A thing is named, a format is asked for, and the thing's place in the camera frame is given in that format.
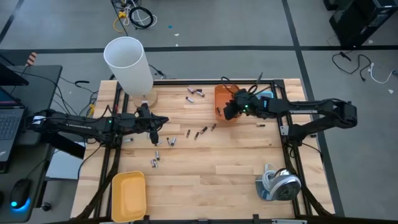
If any black side desk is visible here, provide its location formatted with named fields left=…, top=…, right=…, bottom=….
left=0, top=64, right=63, bottom=223

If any black aluminium table frame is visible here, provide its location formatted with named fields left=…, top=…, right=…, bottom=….
left=74, top=78, right=336, bottom=224

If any black computer mouse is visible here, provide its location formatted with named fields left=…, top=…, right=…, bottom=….
left=9, top=178, right=32, bottom=210

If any black monitor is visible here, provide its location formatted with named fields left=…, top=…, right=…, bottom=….
left=0, top=63, right=30, bottom=87

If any black computer tower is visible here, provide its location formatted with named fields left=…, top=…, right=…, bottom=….
left=328, top=0, right=398, bottom=47

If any black laptop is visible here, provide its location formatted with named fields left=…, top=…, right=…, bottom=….
left=0, top=86, right=27, bottom=163

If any white floor cable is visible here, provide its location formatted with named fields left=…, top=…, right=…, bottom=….
left=368, top=63, right=396, bottom=85

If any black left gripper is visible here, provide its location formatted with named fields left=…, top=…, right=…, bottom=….
left=136, top=102, right=170, bottom=146

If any orange black striped block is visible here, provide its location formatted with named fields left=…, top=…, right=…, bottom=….
left=25, top=52, right=39, bottom=67

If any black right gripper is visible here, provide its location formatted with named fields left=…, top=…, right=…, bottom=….
left=223, top=88, right=261, bottom=121

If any black coiled floor cable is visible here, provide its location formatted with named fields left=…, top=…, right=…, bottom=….
left=128, top=6, right=155, bottom=30

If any orange plastic bin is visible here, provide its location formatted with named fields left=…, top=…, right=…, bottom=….
left=214, top=84, right=243, bottom=123

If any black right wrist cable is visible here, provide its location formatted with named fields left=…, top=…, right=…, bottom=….
left=220, top=76, right=249, bottom=96

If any white cylinder table lamp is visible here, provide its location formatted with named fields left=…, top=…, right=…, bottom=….
left=103, top=36, right=159, bottom=110

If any grey round device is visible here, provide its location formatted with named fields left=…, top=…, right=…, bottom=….
left=255, top=167, right=302, bottom=202

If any white box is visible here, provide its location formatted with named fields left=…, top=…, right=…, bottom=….
left=46, top=146, right=86, bottom=181

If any black slanted panel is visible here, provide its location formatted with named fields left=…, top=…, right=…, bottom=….
left=46, top=132, right=86, bottom=160

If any white coiled cable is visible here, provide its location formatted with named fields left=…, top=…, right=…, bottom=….
left=262, top=164, right=280, bottom=191

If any yellow plastic bin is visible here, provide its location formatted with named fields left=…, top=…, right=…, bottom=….
left=111, top=170, right=147, bottom=223

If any yellow floor cable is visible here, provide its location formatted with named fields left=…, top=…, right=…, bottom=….
left=113, top=10, right=129, bottom=34

